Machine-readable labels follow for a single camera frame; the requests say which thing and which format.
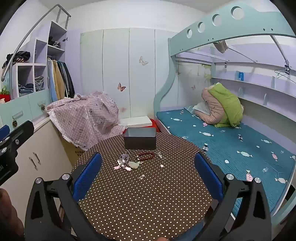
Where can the folded grey clothes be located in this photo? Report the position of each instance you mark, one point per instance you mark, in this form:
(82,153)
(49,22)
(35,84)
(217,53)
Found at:
(39,83)

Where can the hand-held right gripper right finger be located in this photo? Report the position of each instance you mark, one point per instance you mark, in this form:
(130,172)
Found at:
(208,176)

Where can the pink checked cloth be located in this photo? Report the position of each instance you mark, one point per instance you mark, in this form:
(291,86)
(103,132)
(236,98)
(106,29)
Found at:
(87,115)

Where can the row of hanging clothes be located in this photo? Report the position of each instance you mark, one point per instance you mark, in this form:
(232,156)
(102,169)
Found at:
(60,78)

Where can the beige butterfly sticker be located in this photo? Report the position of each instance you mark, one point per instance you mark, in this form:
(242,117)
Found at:
(143,60)

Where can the white stone pendant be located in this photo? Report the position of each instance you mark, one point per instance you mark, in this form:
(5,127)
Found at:
(133,164)

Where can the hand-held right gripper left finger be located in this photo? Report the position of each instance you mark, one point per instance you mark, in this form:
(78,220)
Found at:
(89,176)

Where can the faint pink butterfly sticker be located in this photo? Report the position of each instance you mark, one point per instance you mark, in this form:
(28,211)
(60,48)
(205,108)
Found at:
(123,109)

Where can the teal bunk bed frame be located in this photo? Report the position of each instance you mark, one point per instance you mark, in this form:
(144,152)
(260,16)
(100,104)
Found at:
(208,25)

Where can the beige curved cabinet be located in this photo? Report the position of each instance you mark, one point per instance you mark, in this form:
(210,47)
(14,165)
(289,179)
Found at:
(46,148)

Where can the dark folded jacket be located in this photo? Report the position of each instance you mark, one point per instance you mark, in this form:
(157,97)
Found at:
(18,58)

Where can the white pillow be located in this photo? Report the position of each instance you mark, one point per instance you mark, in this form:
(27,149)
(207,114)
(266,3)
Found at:
(201,107)

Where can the black hanging tag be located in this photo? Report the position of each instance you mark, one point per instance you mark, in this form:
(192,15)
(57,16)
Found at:
(287,69)

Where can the beige hanging pouch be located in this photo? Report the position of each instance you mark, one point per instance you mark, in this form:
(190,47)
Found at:
(221,46)

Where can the white flat box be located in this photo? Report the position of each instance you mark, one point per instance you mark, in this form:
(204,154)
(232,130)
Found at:
(136,121)

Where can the blue card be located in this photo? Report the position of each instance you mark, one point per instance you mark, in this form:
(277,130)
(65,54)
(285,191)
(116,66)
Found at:
(241,76)

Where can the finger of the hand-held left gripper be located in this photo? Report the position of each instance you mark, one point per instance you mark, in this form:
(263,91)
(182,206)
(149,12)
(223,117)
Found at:
(20,134)
(4,132)

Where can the pink brown butterfly sticker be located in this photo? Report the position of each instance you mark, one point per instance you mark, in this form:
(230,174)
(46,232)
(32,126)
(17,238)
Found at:
(121,87)

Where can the white wardrobe doors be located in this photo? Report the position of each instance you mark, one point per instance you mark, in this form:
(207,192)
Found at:
(115,69)

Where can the pink and green quilt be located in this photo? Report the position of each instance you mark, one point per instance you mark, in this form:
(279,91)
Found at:
(222,104)

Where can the brown polka-dot tablecloth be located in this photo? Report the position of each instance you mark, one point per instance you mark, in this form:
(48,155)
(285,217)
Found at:
(143,204)

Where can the red bag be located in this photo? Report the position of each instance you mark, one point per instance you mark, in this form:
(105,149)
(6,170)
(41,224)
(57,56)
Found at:
(4,96)

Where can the folded blue jeans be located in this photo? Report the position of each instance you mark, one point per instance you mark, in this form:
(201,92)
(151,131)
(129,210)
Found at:
(26,89)

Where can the teal drawer unit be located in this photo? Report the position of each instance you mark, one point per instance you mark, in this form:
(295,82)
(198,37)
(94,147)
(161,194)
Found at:
(23,104)

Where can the dark grey box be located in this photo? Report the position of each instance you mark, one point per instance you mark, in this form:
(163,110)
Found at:
(140,141)

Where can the blue candy-print mattress cover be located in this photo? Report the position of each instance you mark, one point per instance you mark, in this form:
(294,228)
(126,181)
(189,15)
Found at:
(231,143)

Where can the cardboard box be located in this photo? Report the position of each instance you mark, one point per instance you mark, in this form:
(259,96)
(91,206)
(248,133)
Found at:
(74,153)

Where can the grey metal railing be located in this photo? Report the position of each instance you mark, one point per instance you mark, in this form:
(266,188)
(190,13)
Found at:
(30,30)

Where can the dark crumpled clothes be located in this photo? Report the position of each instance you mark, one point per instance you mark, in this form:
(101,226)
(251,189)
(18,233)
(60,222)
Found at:
(54,42)

